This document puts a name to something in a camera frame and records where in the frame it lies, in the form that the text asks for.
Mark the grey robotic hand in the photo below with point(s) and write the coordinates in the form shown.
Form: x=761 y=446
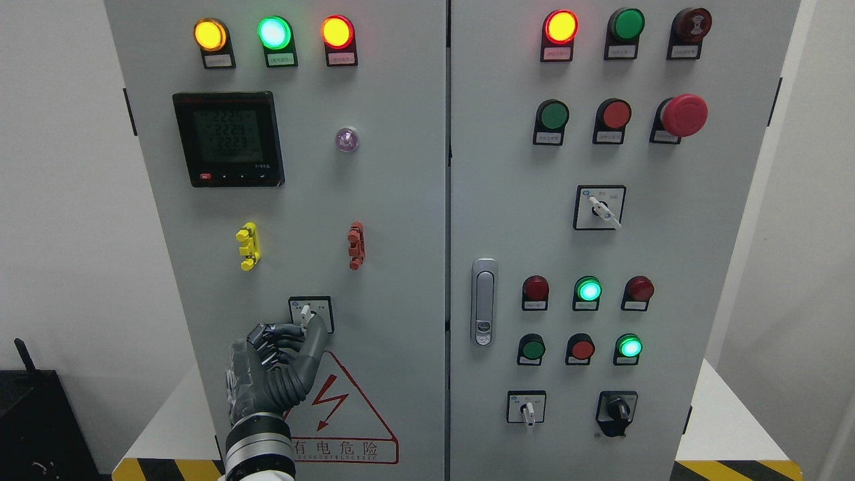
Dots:
x=273 y=369

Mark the white rotary light switch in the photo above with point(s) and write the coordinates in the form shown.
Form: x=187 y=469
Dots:
x=302 y=308

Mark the robot forearm silver black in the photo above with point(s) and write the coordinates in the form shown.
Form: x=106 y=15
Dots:
x=259 y=447

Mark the yellow indicator light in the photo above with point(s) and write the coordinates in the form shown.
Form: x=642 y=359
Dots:
x=214 y=41

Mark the red electric hazard warning sticker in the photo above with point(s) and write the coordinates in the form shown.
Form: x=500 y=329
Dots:
x=338 y=424

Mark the yellow terminal connector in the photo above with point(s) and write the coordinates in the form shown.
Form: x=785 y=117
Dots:
x=248 y=246

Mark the red terminal connector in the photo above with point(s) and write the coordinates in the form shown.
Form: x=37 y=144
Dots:
x=356 y=245

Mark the grey left cabinet door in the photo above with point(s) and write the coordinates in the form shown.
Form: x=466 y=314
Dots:
x=389 y=315

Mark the grey cabinet door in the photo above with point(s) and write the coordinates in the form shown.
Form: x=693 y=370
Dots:
x=514 y=202
x=389 y=315

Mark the black digital power meter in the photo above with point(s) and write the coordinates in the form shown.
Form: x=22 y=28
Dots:
x=230 y=139

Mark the black box with antenna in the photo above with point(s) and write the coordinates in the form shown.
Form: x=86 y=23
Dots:
x=40 y=437

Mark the clear white indicator lamp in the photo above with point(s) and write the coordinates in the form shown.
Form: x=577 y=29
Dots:
x=347 y=139

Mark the dark red indicator light left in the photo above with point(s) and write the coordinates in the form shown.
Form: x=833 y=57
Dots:
x=535 y=294

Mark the dark red indicator light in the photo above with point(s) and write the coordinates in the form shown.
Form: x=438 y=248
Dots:
x=535 y=294
x=637 y=294

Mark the red push button lower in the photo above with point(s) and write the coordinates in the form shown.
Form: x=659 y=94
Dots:
x=579 y=350

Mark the green lit indicator light middle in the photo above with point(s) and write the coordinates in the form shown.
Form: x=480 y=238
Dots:
x=587 y=294

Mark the green indicator light top left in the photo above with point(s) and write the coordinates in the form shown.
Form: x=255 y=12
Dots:
x=277 y=39

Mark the red indicator light top left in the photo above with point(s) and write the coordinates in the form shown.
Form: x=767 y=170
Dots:
x=338 y=35

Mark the green lit push button lower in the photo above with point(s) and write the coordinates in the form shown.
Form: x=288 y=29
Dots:
x=628 y=348

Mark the dark red indicator light right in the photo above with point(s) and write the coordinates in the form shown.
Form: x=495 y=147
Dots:
x=637 y=294

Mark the green push button second row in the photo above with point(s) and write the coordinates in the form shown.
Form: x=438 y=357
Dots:
x=550 y=122

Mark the grey right cabinet door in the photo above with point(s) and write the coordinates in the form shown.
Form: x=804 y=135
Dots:
x=514 y=202

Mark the red push button second row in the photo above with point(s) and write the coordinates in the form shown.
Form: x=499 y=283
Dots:
x=611 y=120

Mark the red lit indicator right door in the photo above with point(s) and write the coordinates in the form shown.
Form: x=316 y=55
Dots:
x=557 y=36

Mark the red emergency stop mushroom button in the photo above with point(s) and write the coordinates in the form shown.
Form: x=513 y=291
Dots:
x=678 y=117

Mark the green push button top right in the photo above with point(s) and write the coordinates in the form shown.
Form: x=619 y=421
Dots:
x=624 y=28

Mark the dark red buzzer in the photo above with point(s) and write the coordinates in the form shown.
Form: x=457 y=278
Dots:
x=688 y=29

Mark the silver door lock handle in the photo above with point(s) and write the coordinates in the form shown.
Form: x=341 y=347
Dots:
x=484 y=271

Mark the white rotary selector switch lower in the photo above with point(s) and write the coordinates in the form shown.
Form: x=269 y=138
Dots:
x=526 y=407

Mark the white rotary selector switch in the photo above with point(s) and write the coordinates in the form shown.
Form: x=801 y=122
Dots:
x=526 y=407
x=599 y=207

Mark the black rotary knob switch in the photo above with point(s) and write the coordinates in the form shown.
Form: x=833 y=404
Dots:
x=615 y=411

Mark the white rotary selector switch upper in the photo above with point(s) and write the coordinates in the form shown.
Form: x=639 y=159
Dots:
x=599 y=207

